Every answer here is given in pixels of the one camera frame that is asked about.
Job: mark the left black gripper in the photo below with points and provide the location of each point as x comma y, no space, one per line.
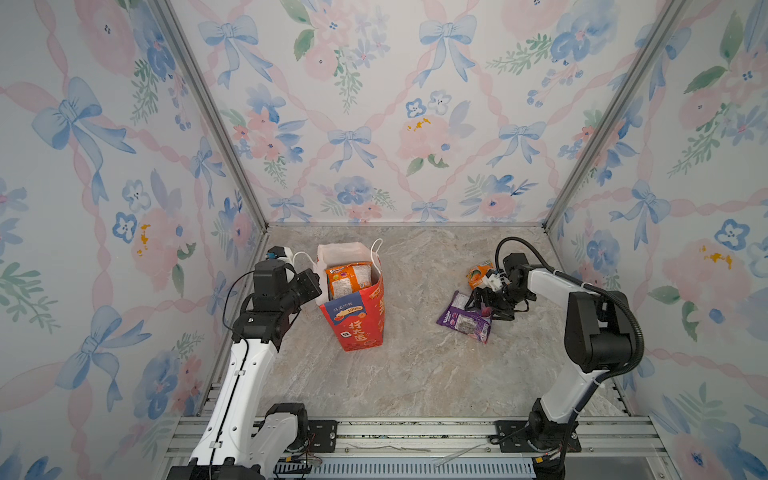
310,285

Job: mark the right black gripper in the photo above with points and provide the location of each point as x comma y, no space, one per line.
487,293

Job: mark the purple snack bag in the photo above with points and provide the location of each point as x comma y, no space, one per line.
468,322

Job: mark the orange snack bag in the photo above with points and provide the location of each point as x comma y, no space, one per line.
347,279
476,274

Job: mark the red paper gift bag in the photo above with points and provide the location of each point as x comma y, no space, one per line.
357,320

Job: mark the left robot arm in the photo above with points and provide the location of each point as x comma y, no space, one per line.
233,446

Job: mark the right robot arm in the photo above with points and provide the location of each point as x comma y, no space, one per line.
601,340

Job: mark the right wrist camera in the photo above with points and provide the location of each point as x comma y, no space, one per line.
493,281

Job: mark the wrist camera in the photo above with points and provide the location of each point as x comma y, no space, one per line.
284,254
493,281

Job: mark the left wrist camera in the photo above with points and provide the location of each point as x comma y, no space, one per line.
284,254

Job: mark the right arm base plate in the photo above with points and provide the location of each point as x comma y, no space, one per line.
518,436

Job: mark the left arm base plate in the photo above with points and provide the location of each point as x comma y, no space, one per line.
315,436

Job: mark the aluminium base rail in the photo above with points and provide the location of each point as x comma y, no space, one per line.
458,448

